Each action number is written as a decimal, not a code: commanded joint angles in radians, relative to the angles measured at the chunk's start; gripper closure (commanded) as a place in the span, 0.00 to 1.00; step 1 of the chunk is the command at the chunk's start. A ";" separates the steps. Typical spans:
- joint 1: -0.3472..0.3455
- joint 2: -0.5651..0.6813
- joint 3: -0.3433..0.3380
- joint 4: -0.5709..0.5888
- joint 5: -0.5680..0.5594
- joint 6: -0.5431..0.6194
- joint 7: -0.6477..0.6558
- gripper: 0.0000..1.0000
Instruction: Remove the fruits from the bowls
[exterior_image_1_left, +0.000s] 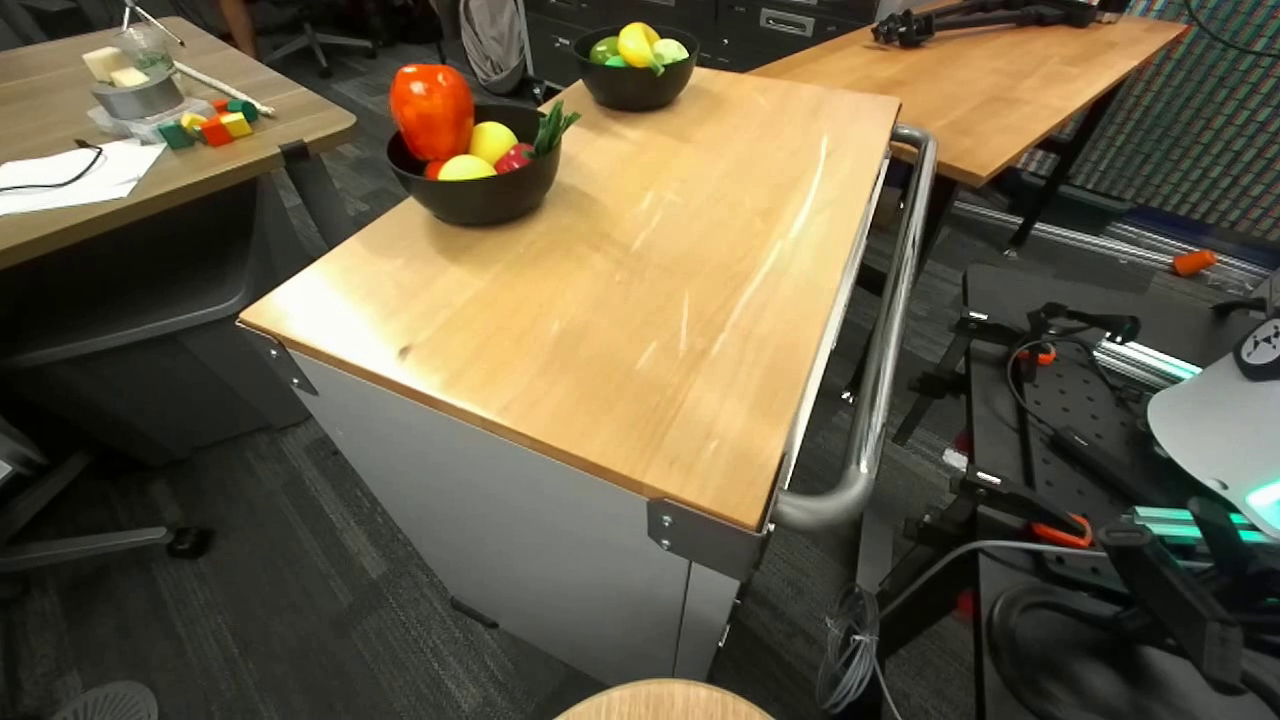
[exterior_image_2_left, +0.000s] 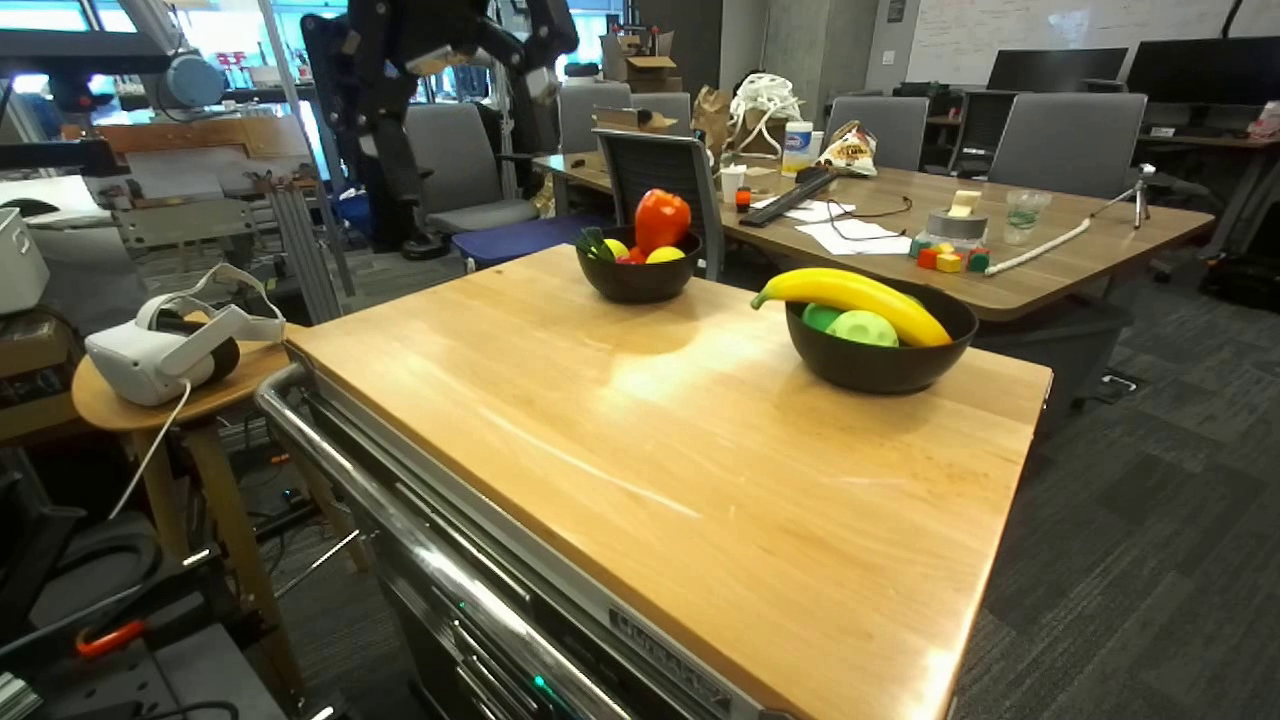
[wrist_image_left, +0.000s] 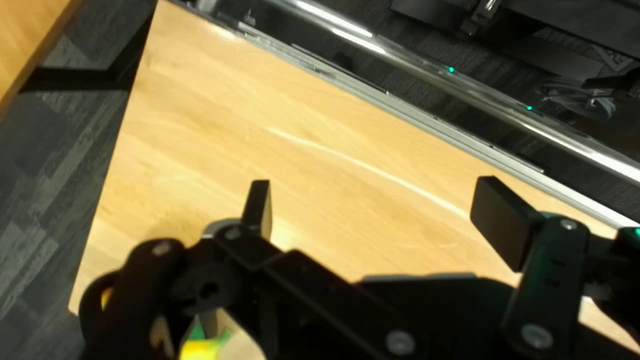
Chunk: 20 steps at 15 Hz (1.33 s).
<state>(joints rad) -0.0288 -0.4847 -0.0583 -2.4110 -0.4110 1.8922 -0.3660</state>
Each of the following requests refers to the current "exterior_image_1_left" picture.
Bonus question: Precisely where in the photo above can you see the black plastic bowl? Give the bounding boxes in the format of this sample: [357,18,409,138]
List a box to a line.
[382,99,565,233]
[572,27,700,114]

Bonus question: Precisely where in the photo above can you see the yellow lemon toy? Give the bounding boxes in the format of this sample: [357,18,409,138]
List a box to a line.
[433,150,500,189]
[466,114,521,168]

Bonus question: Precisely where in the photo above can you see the orange bell pepper toy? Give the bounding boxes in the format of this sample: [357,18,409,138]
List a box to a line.
[382,59,480,168]

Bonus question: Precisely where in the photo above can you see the white cart wooden top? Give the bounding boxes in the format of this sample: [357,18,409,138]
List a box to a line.
[237,63,941,688]

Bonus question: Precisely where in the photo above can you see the yellow banana toy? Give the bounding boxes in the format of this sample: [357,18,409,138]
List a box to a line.
[614,18,666,77]

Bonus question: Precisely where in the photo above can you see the round wooden stool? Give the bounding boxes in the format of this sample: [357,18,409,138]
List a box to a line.
[556,676,780,720]

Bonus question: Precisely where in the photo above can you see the light wooden office desk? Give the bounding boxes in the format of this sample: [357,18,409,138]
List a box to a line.
[0,13,359,468]

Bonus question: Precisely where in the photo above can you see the orange-brown wooden desk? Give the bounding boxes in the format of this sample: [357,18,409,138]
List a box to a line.
[753,7,1193,257]

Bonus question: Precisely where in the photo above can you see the dark office chair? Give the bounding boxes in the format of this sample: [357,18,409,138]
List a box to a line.
[253,0,382,79]

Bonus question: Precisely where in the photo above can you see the colourful toy blocks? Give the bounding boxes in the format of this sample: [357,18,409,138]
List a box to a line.
[156,93,263,150]

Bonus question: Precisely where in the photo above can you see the black folded tripod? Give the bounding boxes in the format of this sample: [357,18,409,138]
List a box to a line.
[867,0,1104,53]

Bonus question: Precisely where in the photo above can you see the aluminium extrusion bar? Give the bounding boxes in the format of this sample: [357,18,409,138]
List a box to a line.
[1086,333,1209,393]

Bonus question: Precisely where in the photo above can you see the white thin stick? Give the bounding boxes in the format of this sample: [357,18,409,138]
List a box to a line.
[166,55,281,119]

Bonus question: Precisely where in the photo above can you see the small orange clamp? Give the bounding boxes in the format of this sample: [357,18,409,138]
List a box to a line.
[1168,244,1224,283]

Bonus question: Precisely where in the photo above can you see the clear plastic container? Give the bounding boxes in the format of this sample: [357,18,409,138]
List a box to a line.
[81,18,185,128]

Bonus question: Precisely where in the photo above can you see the gray office chair base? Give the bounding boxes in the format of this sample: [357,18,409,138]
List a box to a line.
[0,413,219,578]

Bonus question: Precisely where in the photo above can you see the striped acoustic panel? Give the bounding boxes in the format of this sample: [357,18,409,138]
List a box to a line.
[1069,0,1280,251]

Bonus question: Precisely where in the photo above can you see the white paper sheet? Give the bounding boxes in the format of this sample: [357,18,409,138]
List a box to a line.
[0,134,172,219]

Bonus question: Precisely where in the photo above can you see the metal cart handle bar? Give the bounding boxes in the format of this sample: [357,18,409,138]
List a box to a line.
[769,123,941,539]

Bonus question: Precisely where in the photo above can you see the gray cable bundle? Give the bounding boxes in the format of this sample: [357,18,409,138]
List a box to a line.
[810,537,1113,720]

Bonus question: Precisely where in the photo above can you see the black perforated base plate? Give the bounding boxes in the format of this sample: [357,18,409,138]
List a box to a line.
[958,257,1280,720]

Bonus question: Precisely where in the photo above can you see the gray metal floor rail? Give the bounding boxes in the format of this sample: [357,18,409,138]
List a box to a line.
[947,197,1273,293]

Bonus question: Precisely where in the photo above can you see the orange-handled clamp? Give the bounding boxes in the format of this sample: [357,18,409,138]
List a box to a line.
[1019,509,1098,555]

